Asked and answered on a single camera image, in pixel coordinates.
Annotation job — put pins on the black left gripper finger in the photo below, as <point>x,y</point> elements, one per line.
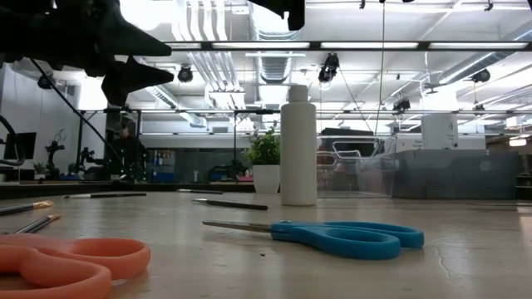
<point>124,41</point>
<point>129,79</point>

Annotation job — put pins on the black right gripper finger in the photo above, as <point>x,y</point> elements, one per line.
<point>293,12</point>

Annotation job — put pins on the black paintbrush silver ferrule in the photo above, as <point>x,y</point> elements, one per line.
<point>116,194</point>
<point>237,204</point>
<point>199,191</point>

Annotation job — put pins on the white paint bottle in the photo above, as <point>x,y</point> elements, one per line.
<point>298,166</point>

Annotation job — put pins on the black overhead crossbar with lights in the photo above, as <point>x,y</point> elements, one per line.
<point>316,45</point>

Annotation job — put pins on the black ceiling spotlight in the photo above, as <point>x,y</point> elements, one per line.
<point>328,68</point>
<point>45,81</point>
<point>185,74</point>
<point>481,75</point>
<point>401,104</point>

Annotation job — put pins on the person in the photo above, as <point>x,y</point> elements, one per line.
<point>129,153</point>

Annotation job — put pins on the blue storage cabinet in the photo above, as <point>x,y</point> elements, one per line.
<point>162,174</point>

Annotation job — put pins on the black computer monitor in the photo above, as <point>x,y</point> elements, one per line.
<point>25,145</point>

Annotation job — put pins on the small background potted plant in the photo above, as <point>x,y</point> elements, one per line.
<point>40,168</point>

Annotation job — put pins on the green plant in white pot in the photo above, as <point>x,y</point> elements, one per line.
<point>266,178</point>

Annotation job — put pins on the clear plastic bin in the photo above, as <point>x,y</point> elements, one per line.
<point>353,193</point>

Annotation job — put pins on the smoky grey plastic bin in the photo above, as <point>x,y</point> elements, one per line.
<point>457,174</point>

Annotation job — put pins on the silver ventilation duct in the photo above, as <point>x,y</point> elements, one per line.
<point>276,66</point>

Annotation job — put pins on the black aluminium table frame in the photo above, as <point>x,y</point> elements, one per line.
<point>166,187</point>

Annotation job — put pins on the black background rig frame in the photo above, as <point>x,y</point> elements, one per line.
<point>234,145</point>

